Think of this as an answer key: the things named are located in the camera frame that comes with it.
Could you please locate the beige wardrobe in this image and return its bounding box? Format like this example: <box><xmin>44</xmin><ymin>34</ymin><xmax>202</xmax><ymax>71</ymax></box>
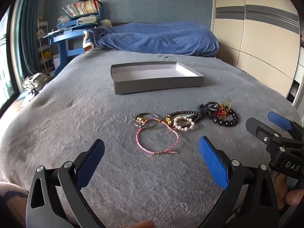
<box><xmin>211</xmin><ymin>0</ymin><xmax>301</xmax><ymax>98</ymax></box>

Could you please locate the large dark bead bracelet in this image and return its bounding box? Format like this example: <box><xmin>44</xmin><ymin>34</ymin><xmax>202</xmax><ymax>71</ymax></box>
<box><xmin>212</xmin><ymin>109</ymin><xmax>239</xmax><ymax>127</ymax></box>

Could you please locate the small dark bead bracelet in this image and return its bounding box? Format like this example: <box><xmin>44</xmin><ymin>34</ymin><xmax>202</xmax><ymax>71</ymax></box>
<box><xmin>165</xmin><ymin>110</ymin><xmax>203</xmax><ymax>126</ymax></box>

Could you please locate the gold pearl hair clip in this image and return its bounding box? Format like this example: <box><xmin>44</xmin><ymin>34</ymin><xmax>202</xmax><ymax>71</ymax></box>
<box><xmin>177</xmin><ymin>121</ymin><xmax>193</xmax><ymax>130</ymax></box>

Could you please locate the pink cord bracelet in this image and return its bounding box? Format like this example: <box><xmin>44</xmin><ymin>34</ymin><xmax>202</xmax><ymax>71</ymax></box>
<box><xmin>136</xmin><ymin>117</ymin><xmax>180</xmax><ymax>155</ymax></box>

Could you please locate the white shelf rack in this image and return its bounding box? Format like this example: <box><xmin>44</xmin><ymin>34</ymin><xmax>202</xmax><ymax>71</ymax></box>
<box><xmin>36</xmin><ymin>17</ymin><xmax>56</xmax><ymax>76</ymax></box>

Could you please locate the blue blanket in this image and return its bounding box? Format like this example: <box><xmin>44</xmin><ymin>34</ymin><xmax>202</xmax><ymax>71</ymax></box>
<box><xmin>87</xmin><ymin>22</ymin><xmax>220</xmax><ymax>57</ymax></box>

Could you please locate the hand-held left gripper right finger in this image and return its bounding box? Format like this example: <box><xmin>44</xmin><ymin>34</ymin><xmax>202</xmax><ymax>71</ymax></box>
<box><xmin>197</xmin><ymin>136</ymin><xmax>279</xmax><ymax>228</ymax></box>

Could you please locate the grey cardboard box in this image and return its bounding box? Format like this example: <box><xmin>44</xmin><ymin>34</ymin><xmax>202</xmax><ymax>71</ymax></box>
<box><xmin>111</xmin><ymin>61</ymin><xmax>205</xmax><ymax>95</ymax></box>

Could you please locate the stack of papers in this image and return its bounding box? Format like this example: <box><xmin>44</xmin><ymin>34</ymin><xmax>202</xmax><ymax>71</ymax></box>
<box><xmin>77</xmin><ymin>15</ymin><xmax>101</xmax><ymax>25</ymax></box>

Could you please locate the person's left hand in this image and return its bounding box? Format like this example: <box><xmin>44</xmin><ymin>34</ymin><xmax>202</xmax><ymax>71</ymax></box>
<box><xmin>132</xmin><ymin>220</ymin><xmax>155</xmax><ymax>228</ymax></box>

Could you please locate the grey backpack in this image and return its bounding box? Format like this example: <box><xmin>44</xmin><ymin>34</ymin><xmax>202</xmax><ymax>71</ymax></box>
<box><xmin>22</xmin><ymin>72</ymin><xmax>51</xmax><ymax>93</ymax></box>

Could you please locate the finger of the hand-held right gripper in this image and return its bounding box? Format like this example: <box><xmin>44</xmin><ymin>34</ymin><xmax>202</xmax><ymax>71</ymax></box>
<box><xmin>246</xmin><ymin>117</ymin><xmax>292</xmax><ymax>148</ymax></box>
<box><xmin>268</xmin><ymin>112</ymin><xmax>304</xmax><ymax>139</ymax></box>

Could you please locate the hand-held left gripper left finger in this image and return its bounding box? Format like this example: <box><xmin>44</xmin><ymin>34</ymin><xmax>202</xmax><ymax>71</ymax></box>
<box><xmin>26</xmin><ymin>138</ymin><xmax>106</xmax><ymax>228</ymax></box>

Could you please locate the red crystal bracelet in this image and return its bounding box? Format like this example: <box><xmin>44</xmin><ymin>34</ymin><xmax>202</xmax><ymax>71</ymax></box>
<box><xmin>215</xmin><ymin>100</ymin><xmax>232</xmax><ymax>118</ymax></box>

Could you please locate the silver bangle with gold bead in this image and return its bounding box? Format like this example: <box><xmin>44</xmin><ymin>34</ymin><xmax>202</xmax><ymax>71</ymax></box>
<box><xmin>133</xmin><ymin>113</ymin><xmax>160</xmax><ymax>129</ymax></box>

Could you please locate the white cabinet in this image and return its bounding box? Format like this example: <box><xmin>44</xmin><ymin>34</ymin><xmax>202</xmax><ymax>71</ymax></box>
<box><xmin>286</xmin><ymin>36</ymin><xmax>304</xmax><ymax>110</ymax></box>

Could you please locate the white pearl bracelet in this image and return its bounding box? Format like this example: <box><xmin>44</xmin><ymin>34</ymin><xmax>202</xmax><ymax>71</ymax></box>
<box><xmin>173</xmin><ymin>115</ymin><xmax>196</xmax><ymax>132</ymax></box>

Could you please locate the grey fleece blanket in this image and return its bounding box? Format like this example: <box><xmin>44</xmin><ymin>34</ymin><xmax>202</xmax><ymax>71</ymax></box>
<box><xmin>0</xmin><ymin>47</ymin><xmax>302</xmax><ymax>228</ymax></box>

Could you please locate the blue desk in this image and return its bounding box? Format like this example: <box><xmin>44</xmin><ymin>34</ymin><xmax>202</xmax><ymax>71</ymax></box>
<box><xmin>43</xmin><ymin>6</ymin><xmax>104</xmax><ymax>76</ymax></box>

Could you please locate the window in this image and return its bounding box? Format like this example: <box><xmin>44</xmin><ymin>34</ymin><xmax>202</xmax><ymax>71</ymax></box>
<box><xmin>0</xmin><ymin>5</ymin><xmax>15</xmax><ymax>105</ymax></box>

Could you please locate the person's right hand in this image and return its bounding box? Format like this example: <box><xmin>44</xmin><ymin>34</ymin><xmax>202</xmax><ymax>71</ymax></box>
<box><xmin>271</xmin><ymin>171</ymin><xmax>304</xmax><ymax>211</ymax></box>

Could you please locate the person's leg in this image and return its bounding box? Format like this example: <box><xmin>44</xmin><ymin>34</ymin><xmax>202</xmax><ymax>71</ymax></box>
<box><xmin>0</xmin><ymin>182</ymin><xmax>30</xmax><ymax>228</ymax></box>

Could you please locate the teal curtain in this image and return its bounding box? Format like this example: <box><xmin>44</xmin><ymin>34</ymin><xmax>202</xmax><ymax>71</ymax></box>
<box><xmin>11</xmin><ymin>0</ymin><xmax>44</xmax><ymax>93</ymax></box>

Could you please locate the blue crystal bead bracelet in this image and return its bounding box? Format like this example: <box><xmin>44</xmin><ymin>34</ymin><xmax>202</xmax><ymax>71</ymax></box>
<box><xmin>197</xmin><ymin>102</ymin><xmax>218</xmax><ymax>120</ymax></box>

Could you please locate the row of books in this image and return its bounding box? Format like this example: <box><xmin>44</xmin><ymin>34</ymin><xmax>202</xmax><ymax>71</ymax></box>
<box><xmin>63</xmin><ymin>0</ymin><xmax>102</xmax><ymax>17</ymax></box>

